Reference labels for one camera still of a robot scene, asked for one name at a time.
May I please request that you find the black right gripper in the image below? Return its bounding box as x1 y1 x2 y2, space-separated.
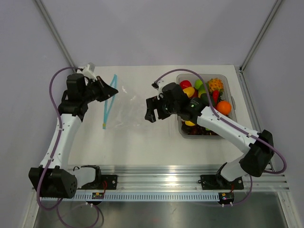
145 95 180 123

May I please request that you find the clear plastic food bin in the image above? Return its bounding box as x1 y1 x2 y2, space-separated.
176 73 237 139

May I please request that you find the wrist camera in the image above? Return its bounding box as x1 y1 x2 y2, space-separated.
152 80 165 91
82 63 96 80

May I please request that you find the long red chili pepper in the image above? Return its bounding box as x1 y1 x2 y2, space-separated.
212 90 219 104

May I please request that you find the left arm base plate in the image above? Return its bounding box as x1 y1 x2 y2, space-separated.
80 174 118 190

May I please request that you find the dark green avocado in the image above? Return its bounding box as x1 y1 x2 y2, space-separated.
200 93 215 107

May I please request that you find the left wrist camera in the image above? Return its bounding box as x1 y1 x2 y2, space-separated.
82 63 96 80

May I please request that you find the red apple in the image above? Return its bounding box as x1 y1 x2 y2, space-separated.
179 80 192 90

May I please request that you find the yellow green pineapple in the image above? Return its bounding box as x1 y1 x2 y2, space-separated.
207 78 224 95

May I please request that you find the left aluminium frame post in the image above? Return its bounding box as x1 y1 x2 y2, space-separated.
33 0 76 67

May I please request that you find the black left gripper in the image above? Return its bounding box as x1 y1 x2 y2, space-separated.
82 76 119 104

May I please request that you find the right aluminium frame post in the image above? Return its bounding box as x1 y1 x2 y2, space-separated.
239 0 285 72

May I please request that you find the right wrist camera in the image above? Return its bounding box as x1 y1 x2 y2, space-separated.
152 80 165 91

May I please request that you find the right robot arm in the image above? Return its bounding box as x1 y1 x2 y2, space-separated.
145 83 274 189

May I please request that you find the aluminium mounting rail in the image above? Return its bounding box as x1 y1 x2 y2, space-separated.
99 165 290 192

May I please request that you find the orange fruit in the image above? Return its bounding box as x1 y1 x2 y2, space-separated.
216 101 232 115

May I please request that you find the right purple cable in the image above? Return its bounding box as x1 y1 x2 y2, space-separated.
155 68 287 207

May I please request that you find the dark purple grape bunch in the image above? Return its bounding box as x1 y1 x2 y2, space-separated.
181 125 218 136

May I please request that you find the white slotted cable duct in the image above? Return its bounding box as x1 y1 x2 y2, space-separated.
72 192 219 202

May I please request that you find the aluminium frame post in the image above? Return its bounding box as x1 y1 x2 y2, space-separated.
239 0 285 72
33 0 76 67

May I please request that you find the clear blue zip bag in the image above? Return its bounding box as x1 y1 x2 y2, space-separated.
103 74 149 130

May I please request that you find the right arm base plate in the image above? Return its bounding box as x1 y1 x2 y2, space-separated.
198 174 244 190

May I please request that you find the yellow orange mango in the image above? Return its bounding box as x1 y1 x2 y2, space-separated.
184 121 196 126

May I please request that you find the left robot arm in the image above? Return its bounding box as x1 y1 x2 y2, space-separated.
28 73 118 199

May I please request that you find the green lime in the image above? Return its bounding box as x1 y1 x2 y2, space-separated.
194 79 203 90

